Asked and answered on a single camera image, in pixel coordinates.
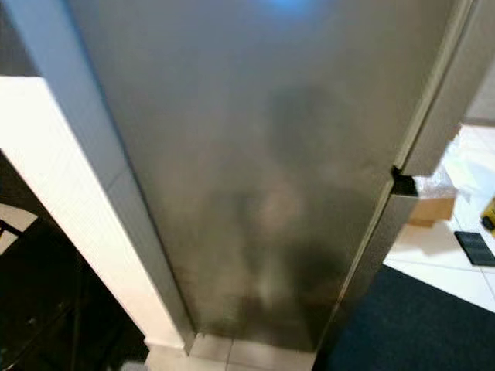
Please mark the stainless steel fridge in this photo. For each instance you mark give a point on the stainless steel fridge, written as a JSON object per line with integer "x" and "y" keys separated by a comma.
{"x": 263, "y": 154}

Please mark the brown cardboard box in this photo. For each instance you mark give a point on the brown cardboard box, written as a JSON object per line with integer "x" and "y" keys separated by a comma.
{"x": 429, "y": 210}

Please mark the black floor mat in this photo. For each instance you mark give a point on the black floor mat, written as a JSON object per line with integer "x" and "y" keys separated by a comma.
{"x": 410, "y": 325}

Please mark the clear bubble wrap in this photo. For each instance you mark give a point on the clear bubble wrap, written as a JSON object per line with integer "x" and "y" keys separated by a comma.
{"x": 433, "y": 184}

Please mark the black ribbed flat device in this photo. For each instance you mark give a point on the black ribbed flat device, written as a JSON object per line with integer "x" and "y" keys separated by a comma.
{"x": 475, "y": 249}

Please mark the yellow lidded container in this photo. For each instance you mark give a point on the yellow lidded container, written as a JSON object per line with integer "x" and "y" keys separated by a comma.
{"x": 489, "y": 215}

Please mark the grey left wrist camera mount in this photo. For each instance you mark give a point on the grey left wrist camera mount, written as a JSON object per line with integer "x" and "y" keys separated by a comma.
{"x": 135, "y": 367}

